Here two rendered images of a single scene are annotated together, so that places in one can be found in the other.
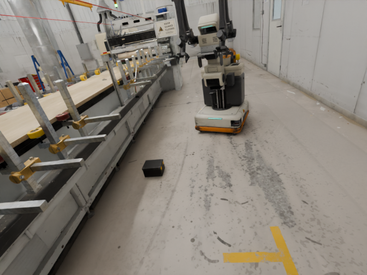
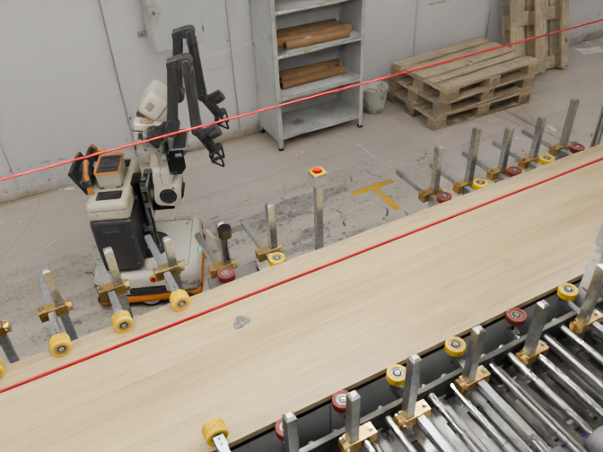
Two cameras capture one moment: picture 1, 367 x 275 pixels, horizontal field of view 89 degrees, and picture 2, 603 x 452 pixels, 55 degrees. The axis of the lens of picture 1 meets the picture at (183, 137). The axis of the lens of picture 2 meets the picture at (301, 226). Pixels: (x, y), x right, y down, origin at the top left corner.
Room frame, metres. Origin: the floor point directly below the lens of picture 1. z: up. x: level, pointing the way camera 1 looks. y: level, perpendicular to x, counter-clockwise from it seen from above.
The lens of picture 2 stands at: (3.42, 2.42, 2.69)
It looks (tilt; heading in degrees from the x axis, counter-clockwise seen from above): 37 degrees down; 234
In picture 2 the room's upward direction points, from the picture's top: 3 degrees counter-clockwise
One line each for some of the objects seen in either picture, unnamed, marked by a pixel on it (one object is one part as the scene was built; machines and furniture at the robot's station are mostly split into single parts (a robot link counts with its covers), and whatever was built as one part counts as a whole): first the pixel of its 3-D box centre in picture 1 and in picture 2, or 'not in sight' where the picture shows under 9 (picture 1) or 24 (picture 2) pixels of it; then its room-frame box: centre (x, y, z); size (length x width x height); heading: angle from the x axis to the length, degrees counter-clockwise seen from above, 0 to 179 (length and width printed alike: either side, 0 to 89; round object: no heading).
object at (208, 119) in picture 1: (222, 114); (152, 258); (2.50, -0.62, 0.16); 0.67 x 0.64 x 0.25; 148
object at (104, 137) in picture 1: (72, 141); (454, 180); (1.04, 0.66, 0.80); 0.43 x 0.03 x 0.04; 81
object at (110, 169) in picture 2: (221, 61); (111, 170); (2.59, -0.68, 0.87); 0.23 x 0.15 x 0.11; 59
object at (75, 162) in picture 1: (41, 167); (487, 168); (0.79, 0.70, 0.81); 0.43 x 0.03 x 0.04; 81
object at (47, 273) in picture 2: (146, 65); (62, 310); (3.23, 0.38, 0.93); 0.04 x 0.04 x 0.48; 81
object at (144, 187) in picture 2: (220, 81); (164, 187); (2.32, -0.58, 0.68); 0.28 x 0.27 x 0.25; 59
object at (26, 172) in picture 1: (26, 169); (498, 172); (0.79, 0.77, 0.81); 0.14 x 0.06 x 0.05; 171
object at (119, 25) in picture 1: (145, 55); not in sight; (5.43, 0.57, 0.95); 1.65 x 0.70 x 1.90; 81
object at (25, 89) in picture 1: (46, 126); (471, 165); (1.01, 0.73, 0.94); 0.04 x 0.04 x 0.48; 81
